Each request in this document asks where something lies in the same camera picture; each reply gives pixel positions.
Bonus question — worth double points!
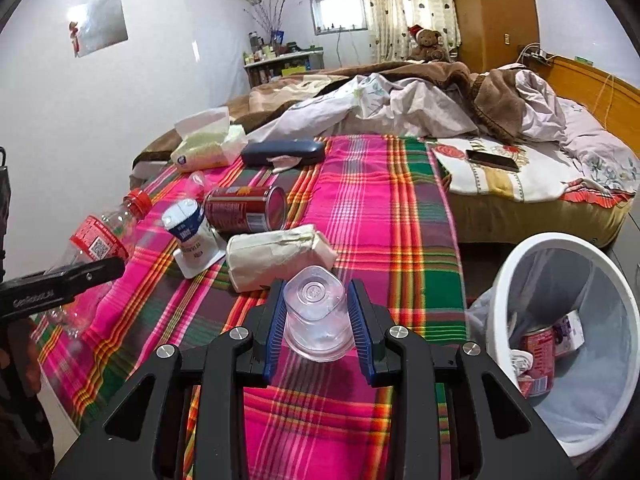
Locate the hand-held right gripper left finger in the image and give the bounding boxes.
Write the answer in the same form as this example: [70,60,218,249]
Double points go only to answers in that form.
[52,280,287,480]

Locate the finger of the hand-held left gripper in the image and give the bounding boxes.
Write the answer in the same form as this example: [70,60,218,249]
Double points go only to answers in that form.
[0,147,12,281]
[70,257,126,298]

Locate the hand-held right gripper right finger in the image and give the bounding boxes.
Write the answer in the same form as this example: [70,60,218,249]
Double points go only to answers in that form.
[348,279,576,480]

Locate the clear bottle with red label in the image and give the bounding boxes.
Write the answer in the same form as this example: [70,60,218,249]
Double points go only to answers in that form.
[30,189,153,341]

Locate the white round trash bin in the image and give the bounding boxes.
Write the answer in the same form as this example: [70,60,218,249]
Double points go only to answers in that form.
[482,232,640,458]

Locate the red drink can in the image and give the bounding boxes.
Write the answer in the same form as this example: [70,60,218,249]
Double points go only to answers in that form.
[202,185,288,235]
[517,325,558,398]

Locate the translucent plastic bin liner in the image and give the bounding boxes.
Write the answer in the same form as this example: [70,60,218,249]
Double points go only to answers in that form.
[467,250,640,431]

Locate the person's left hand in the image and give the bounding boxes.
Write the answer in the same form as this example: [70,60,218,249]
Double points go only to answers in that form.
[0,317,42,402]

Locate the beige paper packet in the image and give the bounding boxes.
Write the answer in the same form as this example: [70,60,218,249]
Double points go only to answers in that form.
[226,225,338,293]

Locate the pink plaid tablecloth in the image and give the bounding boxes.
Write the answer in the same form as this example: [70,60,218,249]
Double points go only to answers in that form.
[30,135,468,480]

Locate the white yogurt cup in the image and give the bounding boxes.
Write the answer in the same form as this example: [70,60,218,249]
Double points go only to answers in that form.
[161,198,227,280]

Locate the soft tissue pack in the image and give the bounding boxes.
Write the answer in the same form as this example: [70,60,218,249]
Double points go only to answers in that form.
[170,106,248,170]

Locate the dark blue glasses case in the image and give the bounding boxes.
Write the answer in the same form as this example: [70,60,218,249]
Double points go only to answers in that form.
[241,139,325,166]

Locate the white floral towel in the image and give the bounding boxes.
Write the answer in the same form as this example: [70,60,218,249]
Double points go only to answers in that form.
[427,137,591,203]

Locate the black smartphone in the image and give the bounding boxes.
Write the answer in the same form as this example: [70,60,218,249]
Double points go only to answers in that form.
[466,149,521,171]

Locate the pale floral quilt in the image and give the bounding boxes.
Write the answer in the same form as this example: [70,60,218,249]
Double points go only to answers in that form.
[247,67,640,196]

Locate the cluttered shelf unit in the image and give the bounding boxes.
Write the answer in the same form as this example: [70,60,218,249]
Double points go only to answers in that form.
[243,50,326,88]

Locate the brown blanket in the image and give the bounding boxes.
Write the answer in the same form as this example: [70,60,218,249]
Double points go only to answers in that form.
[132,60,531,171]

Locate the group of bottles and jars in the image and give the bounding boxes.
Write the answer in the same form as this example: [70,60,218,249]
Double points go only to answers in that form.
[245,30,321,65]

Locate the brown teddy bear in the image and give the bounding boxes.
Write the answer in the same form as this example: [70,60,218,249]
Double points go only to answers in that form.
[406,25,451,63]

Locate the dried branches in vase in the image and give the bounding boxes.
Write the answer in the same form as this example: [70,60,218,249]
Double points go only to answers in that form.
[243,0,288,48]

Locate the small window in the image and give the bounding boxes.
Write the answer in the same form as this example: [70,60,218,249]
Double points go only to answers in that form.
[308,0,370,36]

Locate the white power strip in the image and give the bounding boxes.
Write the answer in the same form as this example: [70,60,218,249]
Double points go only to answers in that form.
[517,42,551,64]

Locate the patterned curtain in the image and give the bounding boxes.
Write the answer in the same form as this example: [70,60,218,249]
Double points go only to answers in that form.
[357,0,461,63]

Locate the wooden bed headboard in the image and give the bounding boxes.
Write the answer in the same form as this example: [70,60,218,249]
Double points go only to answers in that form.
[542,55,640,146]

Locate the wooden wardrobe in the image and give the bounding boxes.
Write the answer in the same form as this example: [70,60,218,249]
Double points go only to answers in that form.
[445,0,541,71]

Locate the silver wall panel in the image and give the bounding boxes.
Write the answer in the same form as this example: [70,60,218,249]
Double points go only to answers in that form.
[67,0,128,57]

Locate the white charging cable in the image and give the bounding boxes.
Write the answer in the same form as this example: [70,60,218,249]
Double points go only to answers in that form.
[597,72,614,131]

